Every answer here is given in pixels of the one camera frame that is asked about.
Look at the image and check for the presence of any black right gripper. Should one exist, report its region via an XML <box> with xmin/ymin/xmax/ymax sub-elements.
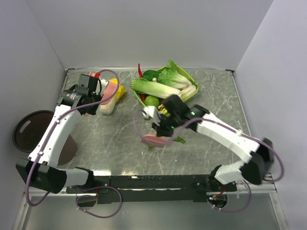
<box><xmin>151</xmin><ymin>112</ymin><xmax>180</xmax><ymax>137</ymax></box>

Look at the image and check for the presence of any pink hand brush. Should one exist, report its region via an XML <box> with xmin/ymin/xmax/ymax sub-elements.
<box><xmin>142</xmin><ymin>134</ymin><xmax>167</xmax><ymax>148</ymax></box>

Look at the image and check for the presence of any pink dustpan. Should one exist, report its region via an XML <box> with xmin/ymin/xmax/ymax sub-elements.
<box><xmin>89</xmin><ymin>72</ymin><xmax>117</xmax><ymax>105</ymax></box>

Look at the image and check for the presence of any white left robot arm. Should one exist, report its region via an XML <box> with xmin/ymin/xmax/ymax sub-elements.
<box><xmin>16</xmin><ymin>74</ymin><xmax>109</xmax><ymax>194</ymax></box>

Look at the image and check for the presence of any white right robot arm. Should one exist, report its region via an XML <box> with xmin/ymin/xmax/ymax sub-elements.
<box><xmin>143</xmin><ymin>94</ymin><xmax>274</xmax><ymax>191</ymax></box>

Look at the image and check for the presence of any yellow napa cabbage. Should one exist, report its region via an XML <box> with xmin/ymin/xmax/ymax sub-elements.
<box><xmin>99</xmin><ymin>78</ymin><xmax>126</xmax><ymax>115</ymax></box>

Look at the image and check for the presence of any green round cabbage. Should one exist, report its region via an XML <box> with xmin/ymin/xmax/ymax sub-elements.
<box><xmin>144</xmin><ymin>95</ymin><xmax>160</xmax><ymax>108</ymax></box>

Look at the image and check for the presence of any large green napa cabbage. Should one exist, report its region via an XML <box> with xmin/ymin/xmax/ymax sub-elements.
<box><xmin>130</xmin><ymin>78</ymin><xmax>182</xmax><ymax>99</ymax></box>

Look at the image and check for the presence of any green bok choy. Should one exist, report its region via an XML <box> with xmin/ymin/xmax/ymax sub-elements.
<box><xmin>143</xmin><ymin>60</ymin><xmax>197</xmax><ymax>100</ymax></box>

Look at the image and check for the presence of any red chili pepper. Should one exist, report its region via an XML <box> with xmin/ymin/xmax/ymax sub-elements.
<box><xmin>138</xmin><ymin>63</ymin><xmax>143</xmax><ymax>78</ymax></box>

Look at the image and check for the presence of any green plastic basket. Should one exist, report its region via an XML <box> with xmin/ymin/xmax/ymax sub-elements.
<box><xmin>133</xmin><ymin>67</ymin><xmax>200</xmax><ymax>114</ymax></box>

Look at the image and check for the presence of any brown round bin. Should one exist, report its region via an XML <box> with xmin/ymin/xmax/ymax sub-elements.
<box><xmin>12</xmin><ymin>110</ymin><xmax>77</xmax><ymax>166</ymax></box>

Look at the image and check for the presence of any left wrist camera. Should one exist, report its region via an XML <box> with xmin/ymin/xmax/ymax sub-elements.
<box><xmin>94</xmin><ymin>73</ymin><xmax>109</xmax><ymax>95</ymax></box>

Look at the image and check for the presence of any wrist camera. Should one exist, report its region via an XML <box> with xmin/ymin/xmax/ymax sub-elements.
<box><xmin>94</xmin><ymin>73</ymin><xmax>109</xmax><ymax>95</ymax></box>
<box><xmin>142</xmin><ymin>106</ymin><xmax>161</xmax><ymax>126</ymax></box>

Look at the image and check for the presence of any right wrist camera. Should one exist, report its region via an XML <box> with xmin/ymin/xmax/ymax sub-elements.
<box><xmin>142</xmin><ymin>106</ymin><xmax>161</xmax><ymax>126</ymax></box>

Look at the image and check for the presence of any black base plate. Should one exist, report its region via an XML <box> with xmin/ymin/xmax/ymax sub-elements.
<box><xmin>66</xmin><ymin>174</ymin><xmax>237</xmax><ymax>205</ymax></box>

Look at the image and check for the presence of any aluminium rail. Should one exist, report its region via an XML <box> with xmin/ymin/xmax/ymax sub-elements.
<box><xmin>23</xmin><ymin>174</ymin><xmax>277</xmax><ymax>197</ymax></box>

